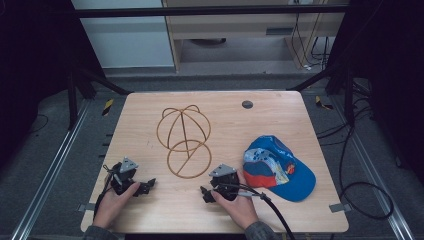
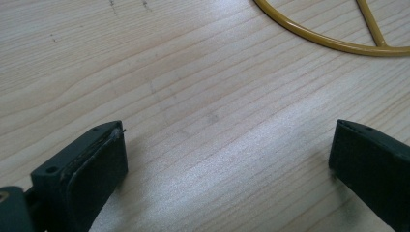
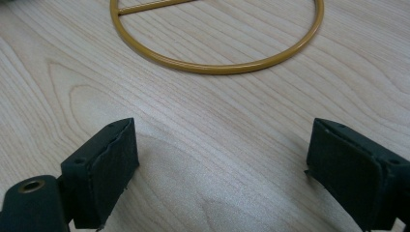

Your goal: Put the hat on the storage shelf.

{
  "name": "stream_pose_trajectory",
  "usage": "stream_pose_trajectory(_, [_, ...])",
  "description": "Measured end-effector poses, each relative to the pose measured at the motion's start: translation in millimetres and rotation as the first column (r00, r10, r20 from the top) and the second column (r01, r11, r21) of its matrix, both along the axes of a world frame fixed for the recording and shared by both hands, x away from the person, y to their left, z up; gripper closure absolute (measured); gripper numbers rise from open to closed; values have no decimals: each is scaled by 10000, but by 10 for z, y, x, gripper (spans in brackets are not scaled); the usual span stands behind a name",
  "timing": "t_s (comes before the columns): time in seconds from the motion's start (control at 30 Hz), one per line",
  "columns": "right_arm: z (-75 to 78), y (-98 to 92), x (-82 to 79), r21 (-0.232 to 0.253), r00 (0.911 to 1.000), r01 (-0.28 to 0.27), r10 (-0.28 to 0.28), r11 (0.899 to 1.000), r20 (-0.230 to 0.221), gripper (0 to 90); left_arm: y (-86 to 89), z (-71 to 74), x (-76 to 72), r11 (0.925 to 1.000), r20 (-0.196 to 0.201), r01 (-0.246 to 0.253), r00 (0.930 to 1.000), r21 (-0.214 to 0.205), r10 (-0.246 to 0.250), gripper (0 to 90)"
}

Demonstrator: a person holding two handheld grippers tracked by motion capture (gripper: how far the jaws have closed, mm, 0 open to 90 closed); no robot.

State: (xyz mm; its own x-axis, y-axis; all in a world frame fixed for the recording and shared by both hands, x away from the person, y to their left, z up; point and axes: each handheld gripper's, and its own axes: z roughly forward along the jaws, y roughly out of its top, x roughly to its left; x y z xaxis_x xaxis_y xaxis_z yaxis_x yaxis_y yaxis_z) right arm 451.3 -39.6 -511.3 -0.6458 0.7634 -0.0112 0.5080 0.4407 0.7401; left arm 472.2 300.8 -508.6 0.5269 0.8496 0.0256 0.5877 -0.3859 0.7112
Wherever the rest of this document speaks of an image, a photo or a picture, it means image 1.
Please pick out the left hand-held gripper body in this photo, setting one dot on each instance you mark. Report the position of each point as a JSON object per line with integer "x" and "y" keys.
{"x": 124, "y": 178}

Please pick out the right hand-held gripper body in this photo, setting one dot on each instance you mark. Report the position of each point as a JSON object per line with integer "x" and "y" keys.
{"x": 225, "y": 181}

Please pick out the person's left hand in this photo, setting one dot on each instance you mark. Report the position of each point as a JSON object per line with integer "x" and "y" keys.
{"x": 111, "y": 205}

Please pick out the person's right hand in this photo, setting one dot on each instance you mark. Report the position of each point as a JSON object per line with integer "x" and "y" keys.
{"x": 238, "y": 210}

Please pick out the blue printed baseball cap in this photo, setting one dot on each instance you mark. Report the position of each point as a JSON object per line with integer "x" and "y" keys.
{"x": 283, "y": 173}

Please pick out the yellow black striped tape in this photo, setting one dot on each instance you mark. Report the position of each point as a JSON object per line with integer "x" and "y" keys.
{"x": 107, "y": 107}
{"x": 322, "y": 103}

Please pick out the grey round table grommet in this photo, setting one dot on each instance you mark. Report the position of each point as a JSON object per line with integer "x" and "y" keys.
{"x": 247, "y": 104}

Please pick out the white cabinet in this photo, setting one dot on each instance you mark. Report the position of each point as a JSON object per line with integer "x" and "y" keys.
{"x": 126, "y": 43}

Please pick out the black curtain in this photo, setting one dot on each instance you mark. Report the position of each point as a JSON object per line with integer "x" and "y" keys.
{"x": 393, "y": 83}
{"x": 33, "y": 66}

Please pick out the light wooden desk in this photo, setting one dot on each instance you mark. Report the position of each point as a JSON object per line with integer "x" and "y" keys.
{"x": 233, "y": 26}

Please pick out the grey metal table bracket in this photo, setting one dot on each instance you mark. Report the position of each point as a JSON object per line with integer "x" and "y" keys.
{"x": 86, "y": 207}
{"x": 340, "y": 208}

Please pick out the aluminium floor rail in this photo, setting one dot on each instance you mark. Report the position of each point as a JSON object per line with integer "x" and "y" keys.
{"x": 50, "y": 173}
{"x": 376, "y": 180}

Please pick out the black metal frame strut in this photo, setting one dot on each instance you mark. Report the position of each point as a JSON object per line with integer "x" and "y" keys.
{"x": 320, "y": 78}
{"x": 100, "y": 80}

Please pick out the black horizontal frame bar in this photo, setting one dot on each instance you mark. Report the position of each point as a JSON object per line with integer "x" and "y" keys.
{"x": 200, "y": 12}

